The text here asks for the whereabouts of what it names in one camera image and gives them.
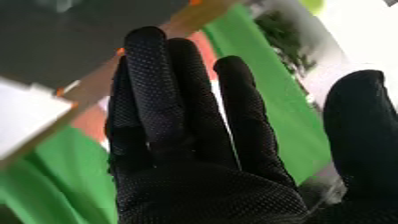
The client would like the dark mat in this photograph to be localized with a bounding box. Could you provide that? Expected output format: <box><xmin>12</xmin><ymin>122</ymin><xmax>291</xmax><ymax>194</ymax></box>
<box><xmin>0</xmin><ymin>0</ymin><xmax>192</xmax><ymax>89</ymax></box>

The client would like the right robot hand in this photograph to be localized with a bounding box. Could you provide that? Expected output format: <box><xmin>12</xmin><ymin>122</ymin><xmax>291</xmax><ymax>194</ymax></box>
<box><xmin>105</xmin><ymin>25</ymin><xmax>398</xmax><ymax>224</ymax></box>

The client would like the white sheet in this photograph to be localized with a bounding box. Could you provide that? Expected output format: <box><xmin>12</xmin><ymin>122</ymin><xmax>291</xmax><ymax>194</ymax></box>
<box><xmin>0</xmin><ymin>78</ymin><xmax>76</xmax><ymax>162</ymax></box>

